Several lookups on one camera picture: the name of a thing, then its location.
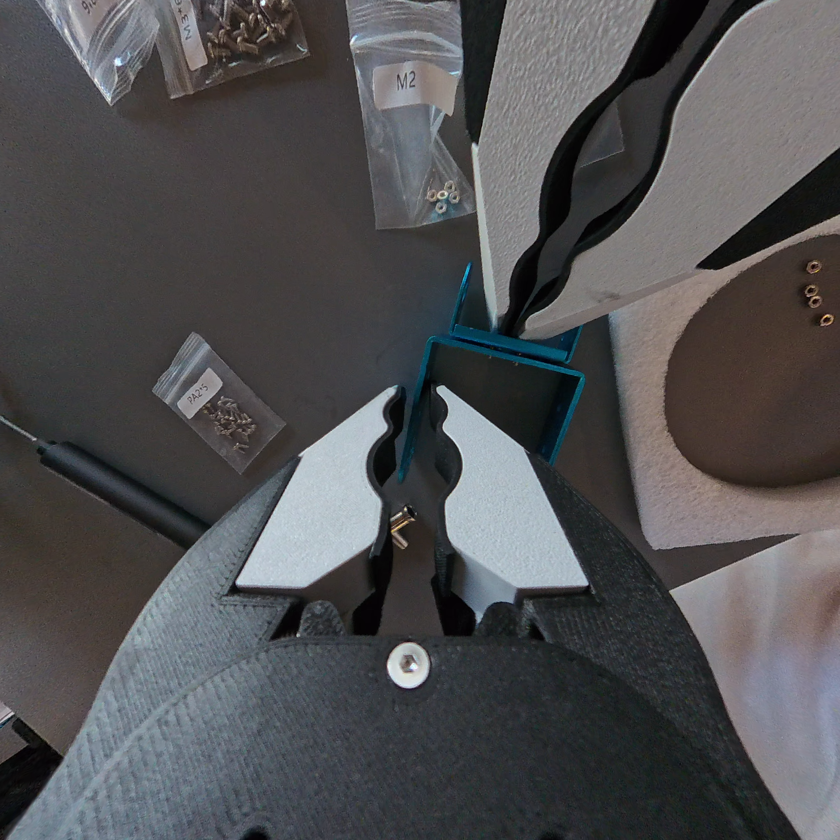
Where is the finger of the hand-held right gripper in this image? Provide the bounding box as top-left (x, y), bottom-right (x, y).
top-left (471, 0), bottom-right (713, 331)
top-left (514, 0), bottom-right (840, 339)

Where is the small clear bag of screws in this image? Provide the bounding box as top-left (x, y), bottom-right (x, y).
top-left (151, 331), bottom-right (287, 475)

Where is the clear bag of small nuts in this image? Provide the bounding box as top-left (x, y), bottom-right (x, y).
top-left (346, 0), bottom-right (478, 231)

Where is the black handle screwdriver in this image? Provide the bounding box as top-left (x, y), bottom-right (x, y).
top-left (0, 412), bottom-right (212, 547)

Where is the silver cross wrench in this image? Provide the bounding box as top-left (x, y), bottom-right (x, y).
top-left (386, 500), bottom-right (422, 547)

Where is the white foam ring sheet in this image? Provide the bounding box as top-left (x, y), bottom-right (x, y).
top-left (608, 230), bottom-right (840, 552)

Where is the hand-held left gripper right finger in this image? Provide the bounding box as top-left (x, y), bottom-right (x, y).
top-left (430, 385), bottom-right (591, 636)

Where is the dark grey desk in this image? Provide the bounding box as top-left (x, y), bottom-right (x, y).
top-left (0, 0), bottom-right (840, 742)

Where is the large clear bag of screws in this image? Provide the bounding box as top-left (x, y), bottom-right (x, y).
top-left (38, 0), bottom-right (163, 107)
top-left (153, 0), bottom-right (311, 101)

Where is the blue metal bracket assembly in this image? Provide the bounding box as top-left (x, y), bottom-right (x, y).
top-left (395, 261), bottom-right (586, 488)

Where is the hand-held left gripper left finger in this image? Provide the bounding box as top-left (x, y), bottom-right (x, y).
top-left (234, 385), bottom-right (406, 635)

